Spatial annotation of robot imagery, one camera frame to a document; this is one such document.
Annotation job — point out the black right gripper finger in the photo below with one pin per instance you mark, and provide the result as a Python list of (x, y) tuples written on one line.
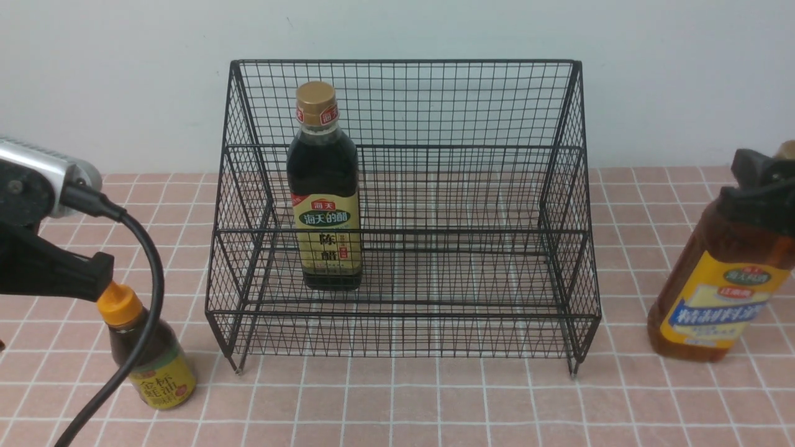
[(764, 195)]

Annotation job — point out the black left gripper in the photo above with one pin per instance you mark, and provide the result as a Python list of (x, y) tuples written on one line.
[(32, 266)]

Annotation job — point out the oyster sauce bottle orange cap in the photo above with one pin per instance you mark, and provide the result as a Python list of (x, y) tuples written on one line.
[(162, 376)]

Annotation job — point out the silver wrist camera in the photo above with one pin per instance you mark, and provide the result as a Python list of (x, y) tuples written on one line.
[(53, 167)]

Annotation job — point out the black wire mesh shelf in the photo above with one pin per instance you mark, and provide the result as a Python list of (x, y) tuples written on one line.
[(475, 214)]

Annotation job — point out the amber cooking wine bottle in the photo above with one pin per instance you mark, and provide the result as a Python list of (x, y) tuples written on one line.
[(722, 280)]

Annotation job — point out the dark vinegar bottle gold cap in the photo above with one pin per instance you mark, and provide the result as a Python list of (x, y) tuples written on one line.
[(324, 182)]

